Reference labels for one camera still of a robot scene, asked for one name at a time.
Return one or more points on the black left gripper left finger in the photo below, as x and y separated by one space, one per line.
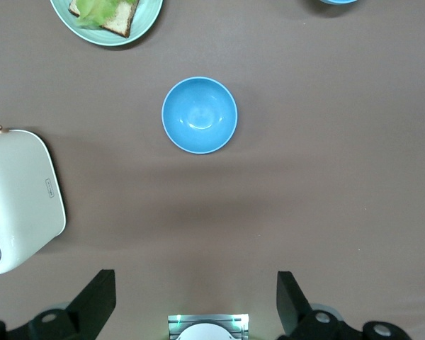
92 311

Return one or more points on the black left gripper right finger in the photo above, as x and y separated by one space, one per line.
297 315

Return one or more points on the blue bowl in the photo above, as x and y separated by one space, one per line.
338 1
198 117

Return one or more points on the brown table cover sheet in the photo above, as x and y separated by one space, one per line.
304 212

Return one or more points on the cream white toaster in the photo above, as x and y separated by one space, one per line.
21 195

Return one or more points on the white bread slice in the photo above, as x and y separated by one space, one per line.
122 21

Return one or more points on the green lettuce leaf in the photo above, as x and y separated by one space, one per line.
92 10

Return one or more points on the pale green plate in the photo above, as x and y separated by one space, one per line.
148 14

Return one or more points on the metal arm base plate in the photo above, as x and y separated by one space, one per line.
173 326

